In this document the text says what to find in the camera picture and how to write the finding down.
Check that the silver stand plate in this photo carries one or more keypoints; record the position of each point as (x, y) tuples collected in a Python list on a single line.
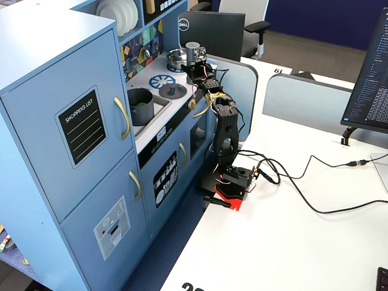
[(382, 169)]

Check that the white green red tube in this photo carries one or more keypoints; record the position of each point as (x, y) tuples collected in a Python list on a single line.
[(4, 244)]

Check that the large computer monitor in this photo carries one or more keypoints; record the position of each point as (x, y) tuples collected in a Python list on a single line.
[(369, 75)]

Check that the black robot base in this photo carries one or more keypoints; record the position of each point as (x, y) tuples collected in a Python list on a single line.
[(235, 177)]

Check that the gray pot lid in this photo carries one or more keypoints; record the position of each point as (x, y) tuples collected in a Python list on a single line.
[(172, 92)]

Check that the gray desk divider panel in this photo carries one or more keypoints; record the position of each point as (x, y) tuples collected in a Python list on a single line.
[(239, 91)]

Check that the gray toy sink basin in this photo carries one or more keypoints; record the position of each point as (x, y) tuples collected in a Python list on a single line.
[(160, 104)]

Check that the red base mount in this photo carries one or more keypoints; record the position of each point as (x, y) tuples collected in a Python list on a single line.
[(233, 197)]

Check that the gold stove knob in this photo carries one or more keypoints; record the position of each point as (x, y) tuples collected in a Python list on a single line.
[(192, 104)]

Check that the black table clamp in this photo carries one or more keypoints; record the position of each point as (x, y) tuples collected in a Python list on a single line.
[(216, 201)]

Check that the long gray desk divider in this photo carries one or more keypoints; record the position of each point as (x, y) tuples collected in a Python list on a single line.
[(303, 103)]

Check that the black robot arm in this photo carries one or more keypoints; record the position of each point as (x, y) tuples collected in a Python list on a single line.
[(225, 124)]

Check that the green granules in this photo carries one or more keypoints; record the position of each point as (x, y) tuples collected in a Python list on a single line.
[(139, 104)]

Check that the steel toy pot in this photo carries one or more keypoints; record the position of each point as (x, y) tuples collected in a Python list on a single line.
[(174, 65)]

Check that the black monitor stand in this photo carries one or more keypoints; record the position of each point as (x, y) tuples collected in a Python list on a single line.
[(345, 138)]

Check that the steel pot lid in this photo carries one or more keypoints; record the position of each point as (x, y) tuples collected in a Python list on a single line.
[(177, 56)]

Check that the white office chair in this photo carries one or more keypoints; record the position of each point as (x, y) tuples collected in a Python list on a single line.
[(239, 12)]

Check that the blue toy kitchen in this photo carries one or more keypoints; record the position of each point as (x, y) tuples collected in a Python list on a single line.
[(45, 60)]

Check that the white toy plate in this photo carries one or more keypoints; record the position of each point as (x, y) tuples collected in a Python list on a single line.
[(106, 15), (135, 15), (127, 18)]

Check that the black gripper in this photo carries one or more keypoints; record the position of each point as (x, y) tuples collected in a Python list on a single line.
[(193, 71)]

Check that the black dell monitor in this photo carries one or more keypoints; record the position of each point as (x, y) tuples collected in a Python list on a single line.
[(218, 33)]

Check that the small gold toy piece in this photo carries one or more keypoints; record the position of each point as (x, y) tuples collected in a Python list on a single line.
[(25, 261)]

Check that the black keyboard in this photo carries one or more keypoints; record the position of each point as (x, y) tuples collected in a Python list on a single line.
[(383, 280)]

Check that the gray toy pot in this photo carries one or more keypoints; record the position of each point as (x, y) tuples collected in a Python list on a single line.
[(142, 116)]

